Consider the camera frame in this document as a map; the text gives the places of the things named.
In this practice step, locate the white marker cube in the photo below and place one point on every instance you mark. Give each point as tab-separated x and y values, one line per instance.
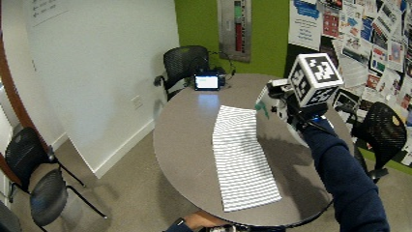
315	79

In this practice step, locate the small black tablet screen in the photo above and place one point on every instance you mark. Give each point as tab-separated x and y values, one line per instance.
206	82

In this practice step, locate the grey striped cloth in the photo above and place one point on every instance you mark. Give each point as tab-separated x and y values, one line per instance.
243	158

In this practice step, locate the black mesh office chair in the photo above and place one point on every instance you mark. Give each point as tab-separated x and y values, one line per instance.
382	135
41	180
185	66

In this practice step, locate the white poster with blue shape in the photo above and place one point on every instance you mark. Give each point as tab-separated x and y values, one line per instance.
306	24

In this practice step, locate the black wristwatch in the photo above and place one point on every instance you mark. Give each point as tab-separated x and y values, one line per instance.
179	222

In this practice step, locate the framed grey wall panel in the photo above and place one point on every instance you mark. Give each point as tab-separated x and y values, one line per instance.
235	29

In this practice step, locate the wall of paper posters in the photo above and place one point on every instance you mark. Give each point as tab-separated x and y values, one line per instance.
374	42

